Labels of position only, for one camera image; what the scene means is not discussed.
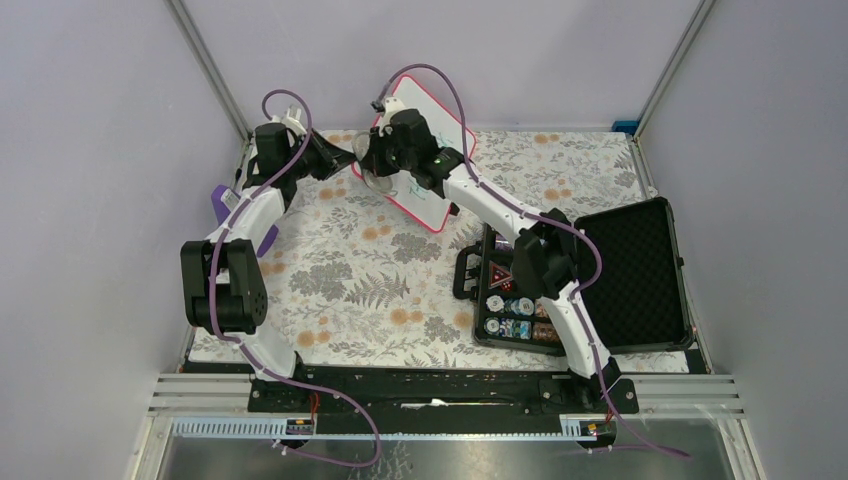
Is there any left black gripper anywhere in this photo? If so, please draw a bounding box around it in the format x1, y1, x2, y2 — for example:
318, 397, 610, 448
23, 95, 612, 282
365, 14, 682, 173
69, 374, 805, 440
286, 127, 359, 181

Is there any red-framed whiteboard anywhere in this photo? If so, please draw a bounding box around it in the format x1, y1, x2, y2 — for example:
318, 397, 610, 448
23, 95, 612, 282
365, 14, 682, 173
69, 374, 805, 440
352, 73, 477, 233

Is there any translucent silicone sponge eraser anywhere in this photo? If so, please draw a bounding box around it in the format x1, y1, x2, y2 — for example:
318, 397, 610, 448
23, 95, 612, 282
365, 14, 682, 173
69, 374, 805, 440
352, 132, 399, 196

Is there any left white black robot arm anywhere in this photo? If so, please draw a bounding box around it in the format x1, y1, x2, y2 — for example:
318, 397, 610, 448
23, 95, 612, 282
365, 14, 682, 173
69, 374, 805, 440
180, 122, 356, 411

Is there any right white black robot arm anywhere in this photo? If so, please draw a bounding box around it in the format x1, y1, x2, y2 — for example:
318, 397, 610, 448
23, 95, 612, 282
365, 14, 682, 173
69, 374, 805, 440
360, 107, 620, 412

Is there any purple plastic object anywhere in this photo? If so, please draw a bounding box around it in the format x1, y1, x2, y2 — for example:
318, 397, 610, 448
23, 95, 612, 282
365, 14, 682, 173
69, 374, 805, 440
210, 185, 284, 258

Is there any floral tablecloth mat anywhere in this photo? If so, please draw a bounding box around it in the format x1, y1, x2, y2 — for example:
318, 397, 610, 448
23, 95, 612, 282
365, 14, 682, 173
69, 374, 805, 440
188, 128, 690, 374

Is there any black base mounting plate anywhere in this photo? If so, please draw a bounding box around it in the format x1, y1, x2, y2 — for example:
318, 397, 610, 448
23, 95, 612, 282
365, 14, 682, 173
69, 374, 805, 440
248, 365, 639, 435

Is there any black poker chip case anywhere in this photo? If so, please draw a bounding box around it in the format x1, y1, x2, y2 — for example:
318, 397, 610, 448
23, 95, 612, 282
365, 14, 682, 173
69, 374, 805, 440
453, 195, 695, 358

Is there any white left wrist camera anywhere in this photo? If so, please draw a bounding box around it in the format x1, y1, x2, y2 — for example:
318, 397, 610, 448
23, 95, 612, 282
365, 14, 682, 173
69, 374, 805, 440
271, 104, 311, 137

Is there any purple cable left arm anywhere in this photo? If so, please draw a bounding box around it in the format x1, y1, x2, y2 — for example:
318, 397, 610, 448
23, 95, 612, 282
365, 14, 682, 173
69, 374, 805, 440
206, 89, 383, 470

